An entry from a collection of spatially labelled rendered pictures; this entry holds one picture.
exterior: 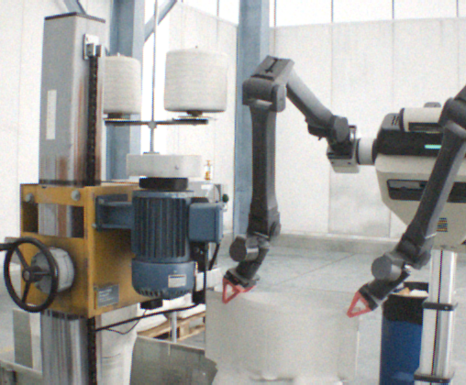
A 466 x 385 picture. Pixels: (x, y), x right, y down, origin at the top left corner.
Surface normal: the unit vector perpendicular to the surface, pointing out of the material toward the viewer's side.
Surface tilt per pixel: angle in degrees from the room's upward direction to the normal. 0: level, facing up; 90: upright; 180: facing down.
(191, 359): 90
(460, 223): 130
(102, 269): 90
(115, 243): 90
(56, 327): 90
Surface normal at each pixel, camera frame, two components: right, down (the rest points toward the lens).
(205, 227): -0.08, 0.05
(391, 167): -0.29, -0.74
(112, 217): -0.48, 0.04
